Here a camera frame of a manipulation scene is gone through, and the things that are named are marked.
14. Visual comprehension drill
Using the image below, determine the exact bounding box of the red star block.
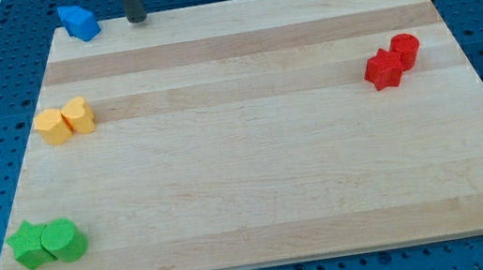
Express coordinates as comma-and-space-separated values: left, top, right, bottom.
364, 48, 404, 90

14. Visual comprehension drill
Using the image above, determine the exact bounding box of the yellow hexagon block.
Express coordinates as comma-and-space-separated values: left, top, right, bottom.
33, 108, 73, 145

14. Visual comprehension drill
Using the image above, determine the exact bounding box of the green cylinder block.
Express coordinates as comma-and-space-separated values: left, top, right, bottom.
41, 217, 88, 263

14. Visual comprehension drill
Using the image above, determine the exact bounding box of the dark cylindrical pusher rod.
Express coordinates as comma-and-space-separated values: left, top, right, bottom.
121, 0, 147, 24

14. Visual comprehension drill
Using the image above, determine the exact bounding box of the green star block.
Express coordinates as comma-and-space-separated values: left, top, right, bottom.
5, 220, 56, 270

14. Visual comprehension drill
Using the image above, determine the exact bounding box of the red cylinder block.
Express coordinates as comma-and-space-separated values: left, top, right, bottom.
389, 33, 420, 71

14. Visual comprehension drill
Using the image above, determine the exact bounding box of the yellow heart block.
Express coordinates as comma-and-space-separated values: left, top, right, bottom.
61, 96, 96, 134

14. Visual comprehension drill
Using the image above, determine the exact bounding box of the wooden board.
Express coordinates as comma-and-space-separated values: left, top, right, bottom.
0, 0, 483, 270

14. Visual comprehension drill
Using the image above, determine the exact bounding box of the blue block behind cube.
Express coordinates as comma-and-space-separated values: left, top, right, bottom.
57, 6, 81, 37

